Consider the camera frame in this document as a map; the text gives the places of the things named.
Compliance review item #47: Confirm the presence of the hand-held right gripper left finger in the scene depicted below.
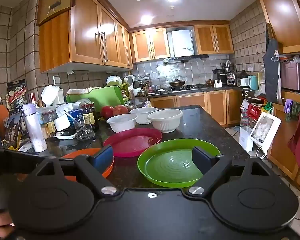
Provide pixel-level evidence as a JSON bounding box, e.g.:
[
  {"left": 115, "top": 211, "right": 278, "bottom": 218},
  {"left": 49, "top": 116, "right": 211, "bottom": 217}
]
[{"left": 30, "top": 145, "right": 121, "bottom": 198}]

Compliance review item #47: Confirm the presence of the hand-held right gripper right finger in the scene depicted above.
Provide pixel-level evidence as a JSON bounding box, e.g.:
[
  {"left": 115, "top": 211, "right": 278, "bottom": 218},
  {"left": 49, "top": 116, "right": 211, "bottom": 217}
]
[{"left": 186, "top": 146, "right": 272, "bottom": 197}]

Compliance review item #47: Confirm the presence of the orange plastic plate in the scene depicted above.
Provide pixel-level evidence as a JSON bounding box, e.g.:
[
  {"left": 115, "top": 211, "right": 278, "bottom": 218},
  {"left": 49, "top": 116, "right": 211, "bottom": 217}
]
[{"left": 61, "top": 148, "right": 115, "bottom": 182}]

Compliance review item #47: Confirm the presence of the crimson plastic plate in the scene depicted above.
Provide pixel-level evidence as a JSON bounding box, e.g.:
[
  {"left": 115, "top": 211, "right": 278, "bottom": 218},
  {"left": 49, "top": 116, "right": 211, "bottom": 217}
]
[{"left": 103, "top": 127, "right": 163, "bottom": 158}]

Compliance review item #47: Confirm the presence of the green plastic plate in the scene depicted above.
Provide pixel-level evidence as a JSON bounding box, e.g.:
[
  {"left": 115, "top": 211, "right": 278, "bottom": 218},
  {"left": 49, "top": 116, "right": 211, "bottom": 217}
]
[{"left": 137, "top": 139, "right": 221, "bottom": 188}]

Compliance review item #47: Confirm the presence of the white ribbed plastic bowl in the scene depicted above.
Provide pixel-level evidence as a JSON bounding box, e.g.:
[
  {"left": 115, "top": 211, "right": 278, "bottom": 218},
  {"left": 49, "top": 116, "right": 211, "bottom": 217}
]
[
  {"left": 147, "top": 109, "right": 184, "bottom": 133},
  {"left": 106, "top": 114, "right": 138, "bottom": 133},
  {"left": 129, "top": 107, "right": 159, "bottom": 125}
]

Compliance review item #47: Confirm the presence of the smartphone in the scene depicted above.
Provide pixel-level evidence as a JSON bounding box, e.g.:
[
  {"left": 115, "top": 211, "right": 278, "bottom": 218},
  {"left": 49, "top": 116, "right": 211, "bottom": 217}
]
[{"left": 2, "top": 111, "right": 24, "bottom": 148}]

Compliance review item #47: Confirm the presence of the clear glass cup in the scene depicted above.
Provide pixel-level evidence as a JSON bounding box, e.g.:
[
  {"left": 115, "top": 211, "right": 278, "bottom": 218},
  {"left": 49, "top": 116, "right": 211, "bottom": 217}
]
[{"left": 72, "top": 117, "right": 96, "bottom": 141}]

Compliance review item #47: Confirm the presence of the lavender water bottle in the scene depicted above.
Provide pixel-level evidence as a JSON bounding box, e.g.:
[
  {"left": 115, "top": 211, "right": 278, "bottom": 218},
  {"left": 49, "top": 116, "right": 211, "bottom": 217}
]
[{"left": 22, "top": 103, "right": 48, "bottom": 153}]

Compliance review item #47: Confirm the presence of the orange jug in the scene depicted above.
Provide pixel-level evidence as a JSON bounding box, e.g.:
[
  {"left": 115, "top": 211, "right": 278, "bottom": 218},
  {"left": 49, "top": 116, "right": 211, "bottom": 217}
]
[{"left": 0, "top": 102, "right": 10, "bottom": 137}]

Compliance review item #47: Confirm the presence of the dark sauce jar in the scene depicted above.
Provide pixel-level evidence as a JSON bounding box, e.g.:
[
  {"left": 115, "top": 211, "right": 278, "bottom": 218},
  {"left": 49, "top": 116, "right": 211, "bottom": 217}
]
[{"left": 81, "top": 102, "right": 99, "bottom": 131}]

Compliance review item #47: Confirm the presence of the black food tray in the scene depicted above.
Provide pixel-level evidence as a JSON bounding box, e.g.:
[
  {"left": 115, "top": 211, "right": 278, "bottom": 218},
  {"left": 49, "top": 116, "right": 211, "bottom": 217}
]
[{"left": 54, "top": 129, "right": 77, "bottom": 140}]

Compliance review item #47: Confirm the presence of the red apple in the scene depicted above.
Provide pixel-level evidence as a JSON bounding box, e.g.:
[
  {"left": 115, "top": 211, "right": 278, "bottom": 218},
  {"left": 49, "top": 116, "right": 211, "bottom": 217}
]
[
  {"left": 112, "top": 105, "right": 129, "bottom": 117},
  {"left": 100, "top": 106, "right": 115, "bottom": 120}
]

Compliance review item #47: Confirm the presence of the white paper bag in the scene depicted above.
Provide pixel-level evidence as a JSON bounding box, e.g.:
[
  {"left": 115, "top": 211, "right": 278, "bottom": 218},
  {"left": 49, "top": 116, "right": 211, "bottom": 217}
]
[{"left": 239, "top": 126, "right": 254, "bottom": 152}]

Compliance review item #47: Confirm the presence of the blue tissue pack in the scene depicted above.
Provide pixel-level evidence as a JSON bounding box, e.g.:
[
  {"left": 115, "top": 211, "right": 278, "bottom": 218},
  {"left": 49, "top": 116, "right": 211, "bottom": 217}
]
[{"left": 65, "top": 109, "right": 84, "bottom": 127}]

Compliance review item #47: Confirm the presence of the white round container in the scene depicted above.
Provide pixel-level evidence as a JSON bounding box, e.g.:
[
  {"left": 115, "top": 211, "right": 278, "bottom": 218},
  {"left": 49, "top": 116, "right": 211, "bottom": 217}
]
[{"left": 53, "top": 114, "right": 74, "bottom": 132}]

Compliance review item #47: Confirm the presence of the wooden base cabinet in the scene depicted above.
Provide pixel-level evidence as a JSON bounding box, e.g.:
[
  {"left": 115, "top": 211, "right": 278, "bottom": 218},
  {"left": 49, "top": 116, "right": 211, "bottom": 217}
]
[{"left": 149, "top": 89, "right": 242, "bottom": 126}]

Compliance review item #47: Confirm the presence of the clear yellow-label jar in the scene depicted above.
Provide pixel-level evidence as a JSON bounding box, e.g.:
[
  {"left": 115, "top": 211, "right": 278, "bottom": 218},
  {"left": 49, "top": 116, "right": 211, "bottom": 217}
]
[{"left": 37, "top": 106, "right": 57, "bottom": 137}]

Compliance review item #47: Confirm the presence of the green cutting board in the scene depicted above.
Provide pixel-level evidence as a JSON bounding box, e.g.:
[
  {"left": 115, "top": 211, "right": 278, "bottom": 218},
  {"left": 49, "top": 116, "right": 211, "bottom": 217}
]
[{"left": 66, "top": 85, "right": 125, "bottom": 111}]

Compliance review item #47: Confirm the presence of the black printed tea box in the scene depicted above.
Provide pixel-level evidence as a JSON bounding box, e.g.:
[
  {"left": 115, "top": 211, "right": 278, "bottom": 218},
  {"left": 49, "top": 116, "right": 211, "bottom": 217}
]
[{"left": 7, "top": 79, "right": 28, "bottom": 112}]

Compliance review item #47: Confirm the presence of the cream cloth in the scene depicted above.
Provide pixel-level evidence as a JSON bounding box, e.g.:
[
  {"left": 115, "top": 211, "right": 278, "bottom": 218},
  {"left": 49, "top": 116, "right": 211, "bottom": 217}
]
[{"left": 66, "top": 87, "right": 102, "bottom": 96}]

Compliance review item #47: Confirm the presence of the gas stove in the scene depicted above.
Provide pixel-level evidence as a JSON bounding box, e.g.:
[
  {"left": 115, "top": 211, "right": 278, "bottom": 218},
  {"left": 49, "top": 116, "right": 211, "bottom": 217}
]
[{"left": 182, "top": 85, "right": 212, "bottom": 91}]

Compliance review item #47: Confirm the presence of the red shopping bag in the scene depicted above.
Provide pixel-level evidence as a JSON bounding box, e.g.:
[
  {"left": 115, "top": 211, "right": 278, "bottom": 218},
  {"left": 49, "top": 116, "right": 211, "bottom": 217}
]
[{"left": 240, "top": 99, "right": 263, "bottom": 129}]

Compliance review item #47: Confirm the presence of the white windowed gift box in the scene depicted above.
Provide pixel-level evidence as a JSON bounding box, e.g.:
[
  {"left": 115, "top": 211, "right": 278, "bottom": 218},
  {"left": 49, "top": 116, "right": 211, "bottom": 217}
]
[{"left": 249, "top": 111, "right": 282, "bottom": 152}]

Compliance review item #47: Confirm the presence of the green dish rack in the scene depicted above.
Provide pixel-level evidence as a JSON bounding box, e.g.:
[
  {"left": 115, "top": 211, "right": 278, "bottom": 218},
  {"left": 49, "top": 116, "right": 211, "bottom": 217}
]
[{"left": 105, "top": 79, "right": 131, "bottom": 99}]

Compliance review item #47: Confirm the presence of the white dinner plate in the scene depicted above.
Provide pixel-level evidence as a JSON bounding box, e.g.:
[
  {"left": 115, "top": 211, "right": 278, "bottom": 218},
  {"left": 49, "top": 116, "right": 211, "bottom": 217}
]
[{"left": 106, "top": 75, "right": 122, "bottom": 86}]

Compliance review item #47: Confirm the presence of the dark wok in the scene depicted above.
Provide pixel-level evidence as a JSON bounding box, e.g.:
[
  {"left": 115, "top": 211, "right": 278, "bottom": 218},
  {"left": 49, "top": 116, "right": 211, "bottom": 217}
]
[{"left": 169, "top": 79, "right": 187, "bottom": 88}]

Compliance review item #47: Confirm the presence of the white plastic basin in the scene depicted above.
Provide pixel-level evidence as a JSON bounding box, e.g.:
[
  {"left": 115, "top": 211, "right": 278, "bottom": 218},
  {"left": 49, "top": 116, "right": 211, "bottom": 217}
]
[{"left": 41, "top": 85, "right": 65, "bottom": 107}]

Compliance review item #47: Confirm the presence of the black coffee machine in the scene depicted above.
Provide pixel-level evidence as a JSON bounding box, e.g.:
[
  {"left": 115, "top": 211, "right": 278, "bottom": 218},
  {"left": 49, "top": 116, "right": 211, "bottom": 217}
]
[{"left": 212, "top": 69, "right": 227, "bottom": 86}]

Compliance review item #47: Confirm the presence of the wooden side cabinet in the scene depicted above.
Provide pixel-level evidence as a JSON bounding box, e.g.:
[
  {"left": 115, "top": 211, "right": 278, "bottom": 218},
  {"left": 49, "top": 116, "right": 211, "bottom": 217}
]
[{"left": 266, "top": 91, "right": 300, "bottom": 194}]

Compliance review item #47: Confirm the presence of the glass storage jar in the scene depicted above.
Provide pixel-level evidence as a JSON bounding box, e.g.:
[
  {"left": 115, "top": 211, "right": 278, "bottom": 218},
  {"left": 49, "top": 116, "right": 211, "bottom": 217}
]
[{"left": 226, "top": 72, "right": 237, "bottom": 86}]

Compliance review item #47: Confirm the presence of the teal electric kettle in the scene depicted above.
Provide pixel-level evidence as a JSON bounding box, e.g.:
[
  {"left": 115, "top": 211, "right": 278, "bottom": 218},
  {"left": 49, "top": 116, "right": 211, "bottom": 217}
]
[{"left": 247, "top": 75, "right": 259, "bottom": 91}]

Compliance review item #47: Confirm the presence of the steel pot stack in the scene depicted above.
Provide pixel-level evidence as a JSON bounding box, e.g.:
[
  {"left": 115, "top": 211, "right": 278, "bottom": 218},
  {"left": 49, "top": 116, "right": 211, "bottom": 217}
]
[{"left": 221, "top": 60, "right": 235, "bottom": 73}]

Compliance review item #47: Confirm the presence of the range hood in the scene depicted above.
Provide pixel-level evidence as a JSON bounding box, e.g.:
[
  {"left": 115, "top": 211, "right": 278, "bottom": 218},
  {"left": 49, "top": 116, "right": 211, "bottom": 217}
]
[{"left": 163, "top": 54, "right": 210, "bottom": 65}]

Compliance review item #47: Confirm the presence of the red towel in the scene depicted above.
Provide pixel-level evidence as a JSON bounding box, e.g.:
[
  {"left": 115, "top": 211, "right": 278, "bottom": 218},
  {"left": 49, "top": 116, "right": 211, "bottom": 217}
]
[{"left": 287, "top": 107, "right": 300, "bottom": 170}]

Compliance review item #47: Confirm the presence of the purple rubber glove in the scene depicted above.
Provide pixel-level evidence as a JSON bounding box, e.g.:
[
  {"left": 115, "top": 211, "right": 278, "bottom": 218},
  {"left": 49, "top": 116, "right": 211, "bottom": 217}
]
[{"left": 283, "top": 99, "right": 294, "bottom": 114}]

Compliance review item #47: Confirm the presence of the green patterned cloth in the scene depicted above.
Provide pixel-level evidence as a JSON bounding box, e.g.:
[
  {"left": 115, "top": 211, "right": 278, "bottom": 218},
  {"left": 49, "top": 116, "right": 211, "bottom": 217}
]
[{"left": 285, "top": 101, "right": 300, "bottom": 122}]

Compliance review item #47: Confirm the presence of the dark apron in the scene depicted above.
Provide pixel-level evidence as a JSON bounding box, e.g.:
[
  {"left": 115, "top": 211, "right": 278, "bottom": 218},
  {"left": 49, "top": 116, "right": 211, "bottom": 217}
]
[{"left": 262, "top": 22, "right": 283, "bottom": 105}]

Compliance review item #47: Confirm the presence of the white water heater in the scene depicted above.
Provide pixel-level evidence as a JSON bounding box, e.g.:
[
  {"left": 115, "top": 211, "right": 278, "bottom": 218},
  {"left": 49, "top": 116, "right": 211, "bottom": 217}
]
[{"left": 170, "top": 29, "right": 194, "bottom": 57}]

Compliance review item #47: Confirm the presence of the pink appliance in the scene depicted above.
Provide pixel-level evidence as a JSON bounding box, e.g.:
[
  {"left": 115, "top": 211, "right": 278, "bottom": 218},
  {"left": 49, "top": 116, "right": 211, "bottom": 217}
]
[{"left": 279, "top": 60, "right": 300, "bottom": 91}]

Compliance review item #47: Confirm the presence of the tall wooden cabinet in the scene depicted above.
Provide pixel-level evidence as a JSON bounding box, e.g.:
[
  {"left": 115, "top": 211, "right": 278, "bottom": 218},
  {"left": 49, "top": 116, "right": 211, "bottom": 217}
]
[{"left": 249, "top": 0, "right": 300, "bottom": 55}]

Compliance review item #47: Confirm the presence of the long wooden wall cabinet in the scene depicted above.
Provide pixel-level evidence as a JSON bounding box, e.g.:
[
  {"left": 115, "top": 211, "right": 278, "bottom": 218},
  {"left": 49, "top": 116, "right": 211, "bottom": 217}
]
[{"left": 39, "top": 0, "right": 134, "bottom": 73}]

